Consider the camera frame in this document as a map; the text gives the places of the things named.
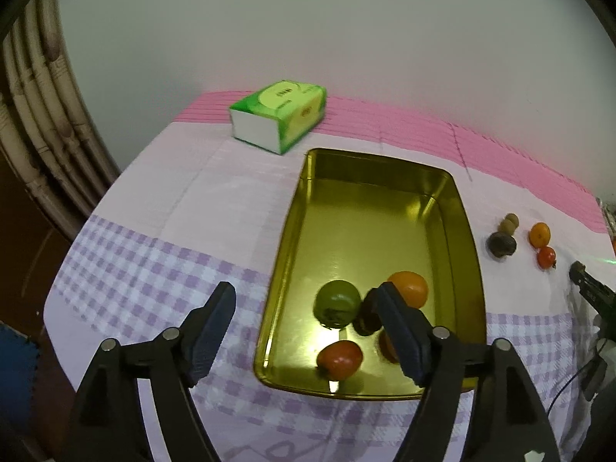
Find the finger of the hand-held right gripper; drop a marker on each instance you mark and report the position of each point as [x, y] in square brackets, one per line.
[594, 293]

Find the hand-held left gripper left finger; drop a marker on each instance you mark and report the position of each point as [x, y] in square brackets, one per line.
[211, 332]

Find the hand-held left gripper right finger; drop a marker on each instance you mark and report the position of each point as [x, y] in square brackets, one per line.
[402, 337]

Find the orange mandarin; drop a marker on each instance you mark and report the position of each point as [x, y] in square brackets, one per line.
[386, 346]
[413, 288]
[539, 234]

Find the dark wrinkled passion fruit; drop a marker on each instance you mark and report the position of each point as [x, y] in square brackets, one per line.
[502, 244]
[366, 315]

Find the red tomato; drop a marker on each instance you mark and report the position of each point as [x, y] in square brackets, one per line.
[339, 358]
[546, 257]

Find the green tomato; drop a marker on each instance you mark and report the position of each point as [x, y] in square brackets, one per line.
[337, 303]

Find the small brown longan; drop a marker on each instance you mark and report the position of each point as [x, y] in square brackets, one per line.
[513, 219]
[505, 227]

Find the gold and maroon tin box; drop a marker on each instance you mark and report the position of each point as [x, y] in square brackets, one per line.
[365, 221]

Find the pink and purple checked tablecloth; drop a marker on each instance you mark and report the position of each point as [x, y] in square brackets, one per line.
[192, 192]

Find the blue foam floor mat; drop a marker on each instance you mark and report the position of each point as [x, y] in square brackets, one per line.
[17, 370]

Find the green tissue pack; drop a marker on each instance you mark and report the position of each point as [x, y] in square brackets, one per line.
[284, 106]

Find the bamboo furniture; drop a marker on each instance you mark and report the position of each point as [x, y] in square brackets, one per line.
[43, 106]

